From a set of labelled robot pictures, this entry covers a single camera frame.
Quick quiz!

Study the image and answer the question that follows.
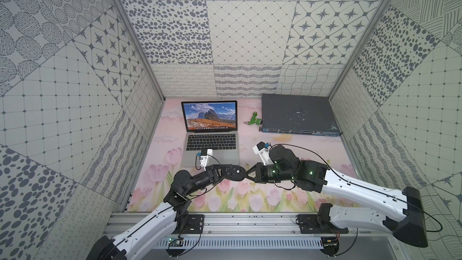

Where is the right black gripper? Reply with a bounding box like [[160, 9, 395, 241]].
[[242, 162, 294, 184]]

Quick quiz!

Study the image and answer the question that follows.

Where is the black wireless mouse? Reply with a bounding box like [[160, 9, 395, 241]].
[[225, 165, 247, 182]]

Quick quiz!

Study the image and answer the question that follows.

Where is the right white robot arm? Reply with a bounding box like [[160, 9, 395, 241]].
[[247, 142, 428, 248]]

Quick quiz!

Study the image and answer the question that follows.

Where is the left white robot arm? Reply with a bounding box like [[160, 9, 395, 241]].
[[87, 164, 232, 260]]

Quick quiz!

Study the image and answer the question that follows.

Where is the silver laptop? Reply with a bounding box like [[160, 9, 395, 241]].
[[180, 101, 239, 168]]

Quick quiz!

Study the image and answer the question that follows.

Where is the green connector plug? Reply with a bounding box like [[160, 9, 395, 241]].
[[244, 112, 262, 126]]

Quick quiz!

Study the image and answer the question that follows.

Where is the pink floral table mat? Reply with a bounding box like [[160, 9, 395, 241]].
[[128, 99, 358, 212]]

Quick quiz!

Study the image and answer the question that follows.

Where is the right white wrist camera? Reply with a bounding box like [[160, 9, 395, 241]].
[[253, 142, 274, 166]]

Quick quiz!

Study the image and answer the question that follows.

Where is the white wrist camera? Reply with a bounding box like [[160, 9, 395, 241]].
[[253, 142, 274, 166], [197, 148, 213, 169]]

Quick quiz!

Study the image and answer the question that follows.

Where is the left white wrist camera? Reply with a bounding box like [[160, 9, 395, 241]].
[[197, 148, 213, 169]]

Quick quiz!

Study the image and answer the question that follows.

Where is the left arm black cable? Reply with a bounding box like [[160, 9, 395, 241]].
[[162, 151, 225, 203]]

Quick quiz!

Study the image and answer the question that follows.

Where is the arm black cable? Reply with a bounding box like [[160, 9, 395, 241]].
[[270, 143, 443, 234], [162, 151, 225, 203]]

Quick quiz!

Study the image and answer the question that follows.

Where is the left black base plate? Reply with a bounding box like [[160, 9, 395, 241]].
[[173, 214, 205, 234]]

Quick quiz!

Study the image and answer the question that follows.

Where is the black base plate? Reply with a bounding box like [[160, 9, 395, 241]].
[[295, 214, 349, 234], [173, 214, 205, 234]]

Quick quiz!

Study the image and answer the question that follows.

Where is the aluminium mounting rail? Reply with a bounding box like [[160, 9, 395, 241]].
[[104, 212, 398, 250]]

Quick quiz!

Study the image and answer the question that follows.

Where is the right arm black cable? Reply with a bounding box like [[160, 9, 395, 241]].
[[270, 143, 443, 234]]

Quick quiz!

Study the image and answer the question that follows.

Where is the grey network switch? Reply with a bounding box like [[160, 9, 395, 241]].
[[261, 94, 342, 137]]

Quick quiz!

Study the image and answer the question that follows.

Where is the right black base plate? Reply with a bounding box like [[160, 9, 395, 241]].
[[295, 214, 349, 234]]

